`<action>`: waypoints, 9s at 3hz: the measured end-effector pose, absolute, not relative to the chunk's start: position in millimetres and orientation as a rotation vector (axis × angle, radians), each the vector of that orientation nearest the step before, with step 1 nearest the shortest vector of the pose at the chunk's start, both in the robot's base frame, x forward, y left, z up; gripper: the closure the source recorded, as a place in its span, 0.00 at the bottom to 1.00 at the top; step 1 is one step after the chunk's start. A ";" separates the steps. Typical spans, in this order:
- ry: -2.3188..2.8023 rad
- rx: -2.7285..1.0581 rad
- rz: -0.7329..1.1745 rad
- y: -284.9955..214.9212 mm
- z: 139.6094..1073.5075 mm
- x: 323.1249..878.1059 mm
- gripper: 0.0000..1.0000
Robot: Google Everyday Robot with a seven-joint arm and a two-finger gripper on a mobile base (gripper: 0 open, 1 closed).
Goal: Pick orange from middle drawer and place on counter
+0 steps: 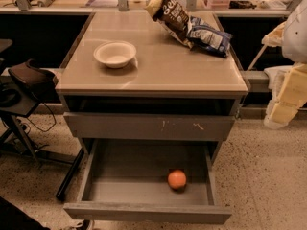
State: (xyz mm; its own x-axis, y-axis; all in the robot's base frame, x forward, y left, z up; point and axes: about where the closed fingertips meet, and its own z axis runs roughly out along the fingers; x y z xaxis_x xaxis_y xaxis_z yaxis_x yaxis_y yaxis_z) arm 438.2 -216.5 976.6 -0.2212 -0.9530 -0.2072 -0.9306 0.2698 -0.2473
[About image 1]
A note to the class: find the blue white chip bag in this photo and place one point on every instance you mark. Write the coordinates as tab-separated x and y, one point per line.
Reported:
208	38

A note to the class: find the closed top drawer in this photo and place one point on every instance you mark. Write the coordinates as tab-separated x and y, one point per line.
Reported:
149	126

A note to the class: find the dark brown bag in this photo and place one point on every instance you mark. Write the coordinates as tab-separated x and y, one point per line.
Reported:
37	82

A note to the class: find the open middle drawer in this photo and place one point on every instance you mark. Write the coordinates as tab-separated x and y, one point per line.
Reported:
127	180

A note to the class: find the brown chip bag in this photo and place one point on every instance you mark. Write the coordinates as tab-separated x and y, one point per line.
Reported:
172	17

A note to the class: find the orange fruit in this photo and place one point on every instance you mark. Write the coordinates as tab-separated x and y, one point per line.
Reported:
177	179

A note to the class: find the white paper bowl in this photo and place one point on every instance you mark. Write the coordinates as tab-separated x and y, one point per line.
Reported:
115	54

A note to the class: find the white stick with black tip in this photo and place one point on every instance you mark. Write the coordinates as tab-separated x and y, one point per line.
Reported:
259	54

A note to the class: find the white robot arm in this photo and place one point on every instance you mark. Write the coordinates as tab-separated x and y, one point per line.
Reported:
294	45

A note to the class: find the grey drawer cabinet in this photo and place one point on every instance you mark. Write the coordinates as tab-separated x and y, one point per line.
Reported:
164	78

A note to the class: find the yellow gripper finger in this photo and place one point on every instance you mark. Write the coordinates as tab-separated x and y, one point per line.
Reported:
289	94
275	37

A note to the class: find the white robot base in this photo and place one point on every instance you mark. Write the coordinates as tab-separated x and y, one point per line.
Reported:
276	75

